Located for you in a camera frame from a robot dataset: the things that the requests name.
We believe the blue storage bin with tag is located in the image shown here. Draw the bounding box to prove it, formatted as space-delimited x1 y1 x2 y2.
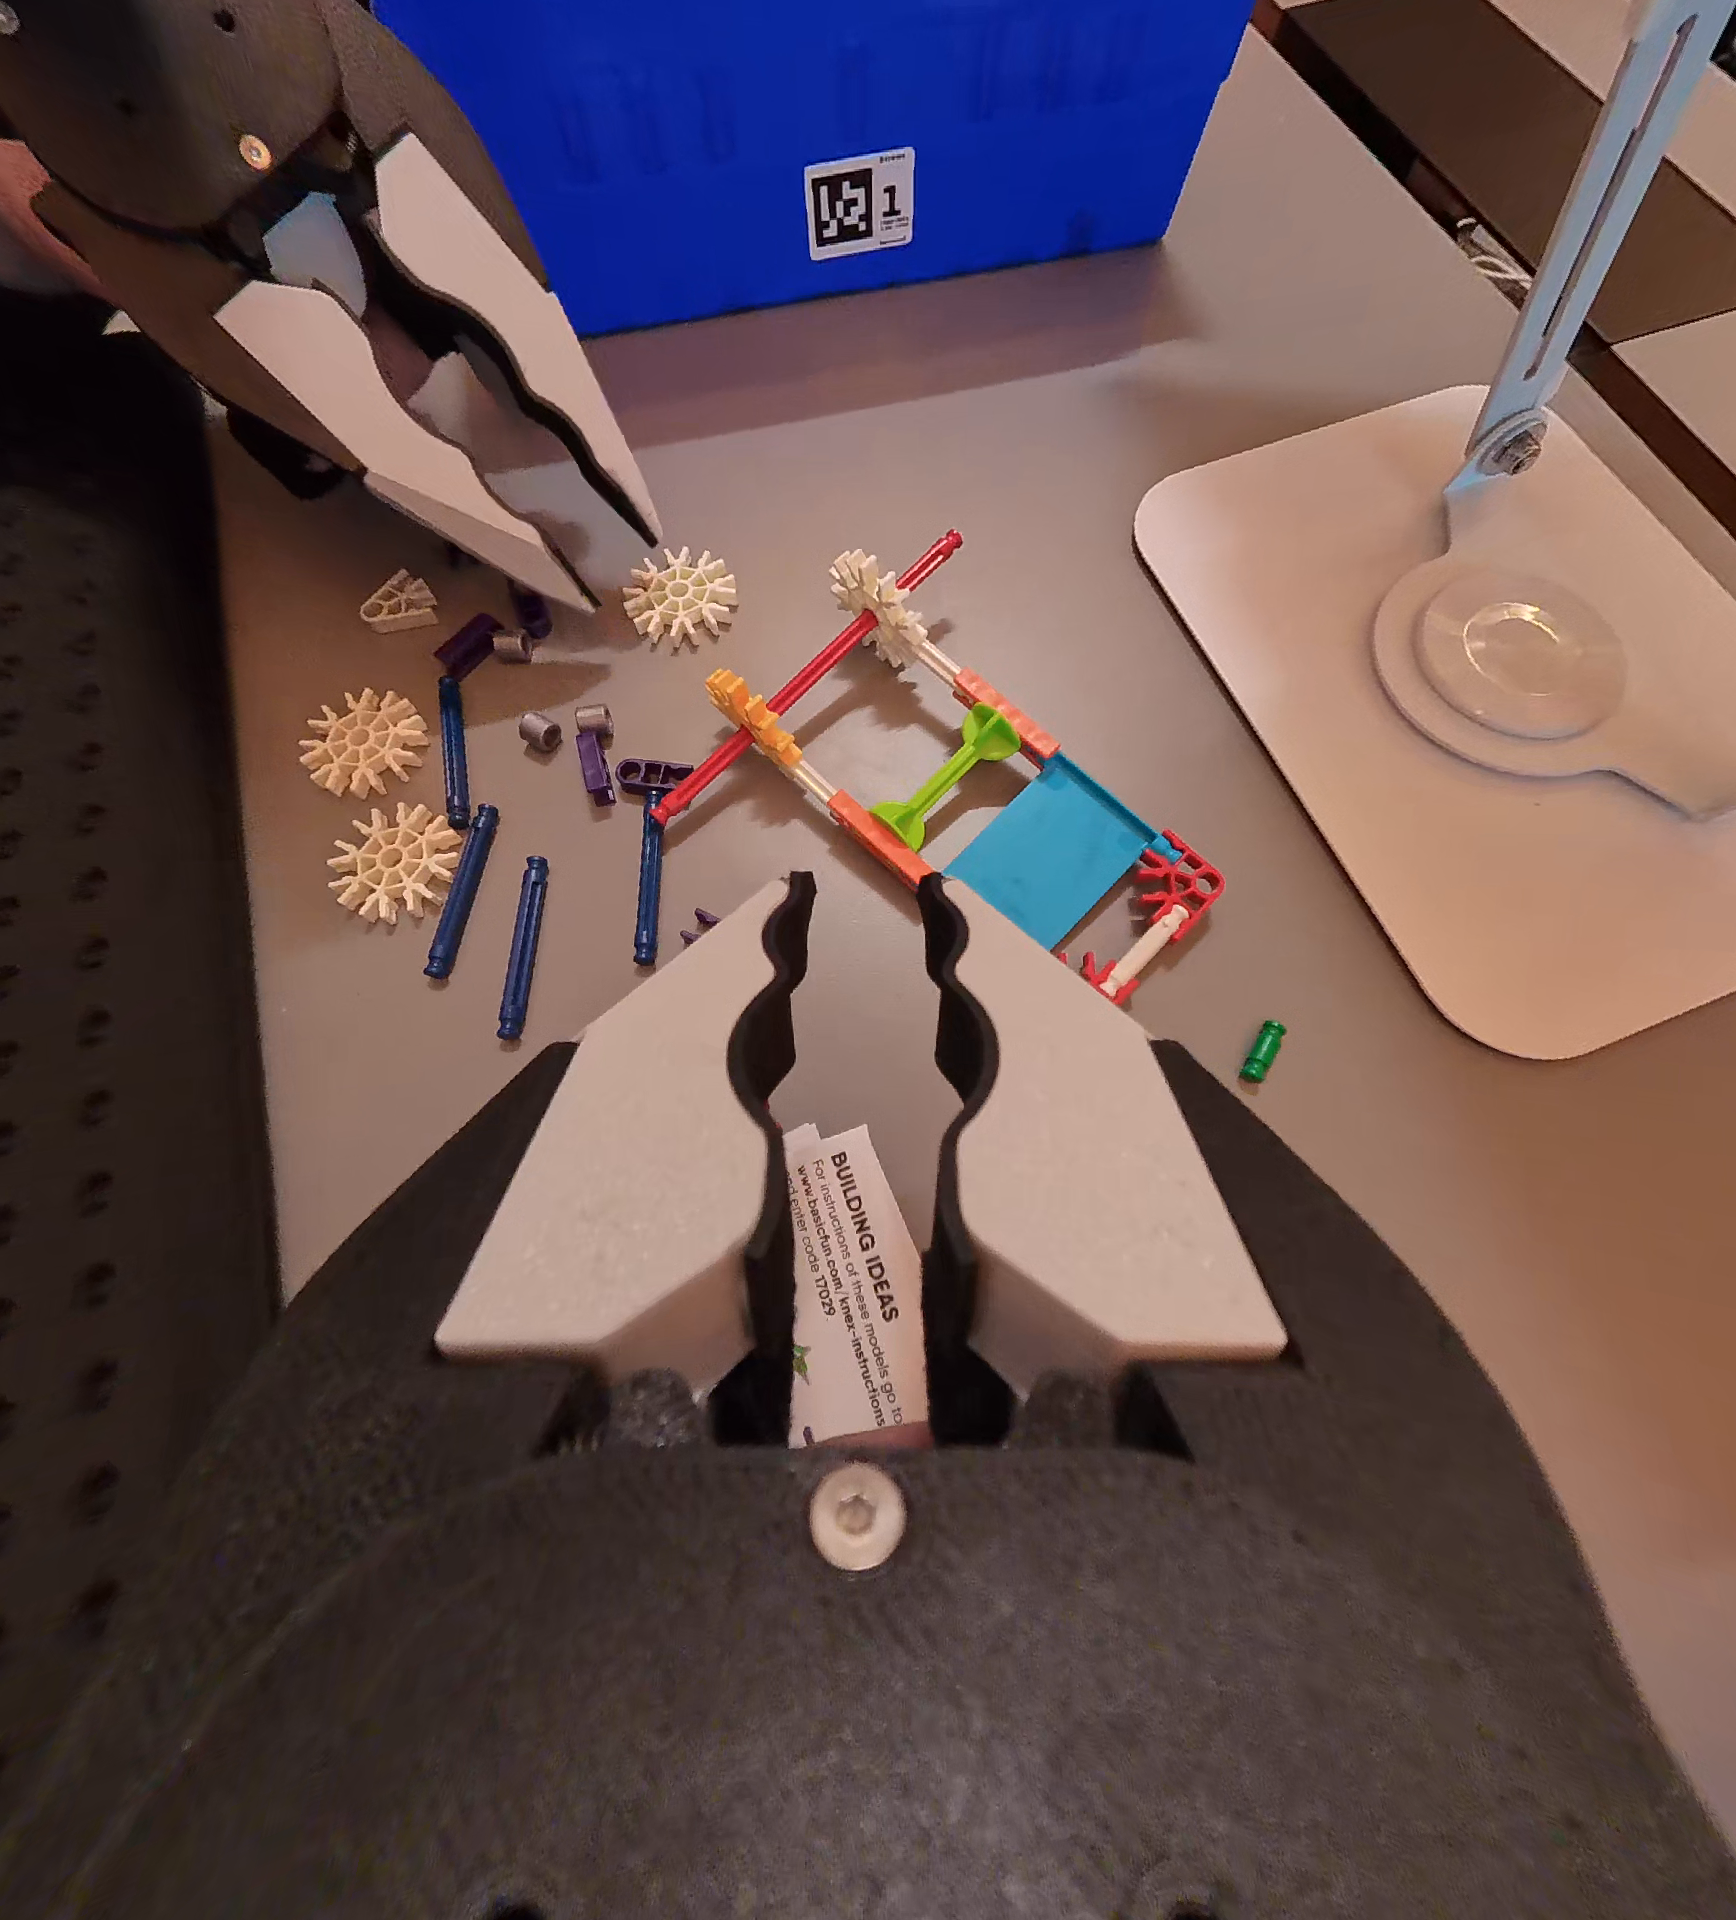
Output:
372 0 1253 342

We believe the black perforated panel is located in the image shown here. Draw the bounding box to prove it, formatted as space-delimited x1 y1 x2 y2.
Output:
0 210 287 1920

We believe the instruction leaflet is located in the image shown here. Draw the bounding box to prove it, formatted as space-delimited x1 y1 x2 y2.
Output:
784 1115 941 1451

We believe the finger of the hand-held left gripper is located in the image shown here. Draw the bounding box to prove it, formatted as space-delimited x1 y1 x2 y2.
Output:
215 279 605 617
370 125 665 550

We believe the colourful toy construction model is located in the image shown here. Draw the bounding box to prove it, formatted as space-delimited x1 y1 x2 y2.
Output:
702 528 1232 1005

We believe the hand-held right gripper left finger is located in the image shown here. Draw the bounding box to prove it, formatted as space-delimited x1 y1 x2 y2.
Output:
432 870 820 1422

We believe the white snowflake connector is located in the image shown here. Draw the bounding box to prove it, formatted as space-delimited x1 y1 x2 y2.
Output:
299 685 435 798
327 802 471 926
621 546 742 654

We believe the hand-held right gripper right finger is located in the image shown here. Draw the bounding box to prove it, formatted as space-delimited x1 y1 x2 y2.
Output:
917 873 1291 1422

